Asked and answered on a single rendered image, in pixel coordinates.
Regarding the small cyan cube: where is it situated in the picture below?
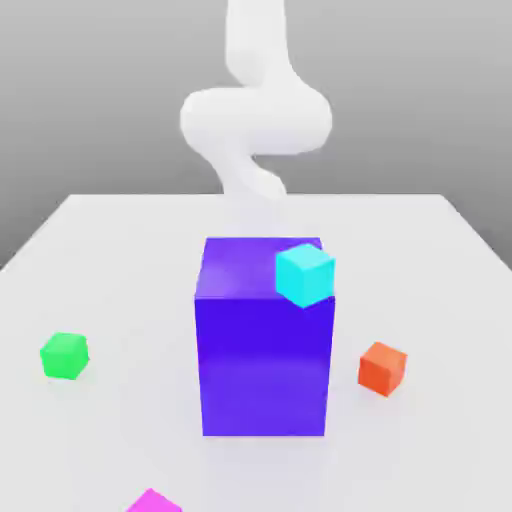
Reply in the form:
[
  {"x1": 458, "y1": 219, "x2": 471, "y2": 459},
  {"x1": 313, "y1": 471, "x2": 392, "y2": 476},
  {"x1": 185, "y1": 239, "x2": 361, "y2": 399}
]
[{"x1": 274, "y1": 242, "x2": 336, "y2": 310}]

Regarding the small orange cube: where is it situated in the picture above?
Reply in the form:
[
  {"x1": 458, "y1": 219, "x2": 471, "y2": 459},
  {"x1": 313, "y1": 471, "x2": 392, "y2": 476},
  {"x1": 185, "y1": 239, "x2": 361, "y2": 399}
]
[{"x1": 357, "y1": 340, "x2": 409, "y2": 398}]

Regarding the small green cube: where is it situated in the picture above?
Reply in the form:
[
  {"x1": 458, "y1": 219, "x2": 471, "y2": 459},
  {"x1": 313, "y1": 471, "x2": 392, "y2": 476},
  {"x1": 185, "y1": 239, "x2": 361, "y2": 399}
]
[{"x1": 39, "y1": 331, "x2": 91, "y2": 381}]

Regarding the small magenta cube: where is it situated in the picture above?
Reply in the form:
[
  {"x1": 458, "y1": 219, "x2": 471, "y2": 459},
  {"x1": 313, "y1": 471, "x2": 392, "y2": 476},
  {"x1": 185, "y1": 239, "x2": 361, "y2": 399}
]
[{"x1": 126, "y1": 487, "x2": 184, "y2": 512}]

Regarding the large purple box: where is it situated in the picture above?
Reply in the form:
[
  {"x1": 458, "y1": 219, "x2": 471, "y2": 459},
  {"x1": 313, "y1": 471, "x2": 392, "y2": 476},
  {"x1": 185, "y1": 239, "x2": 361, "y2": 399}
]
[{"x1": 194, "y1": 236, "x2": 336, "y2": 438}]

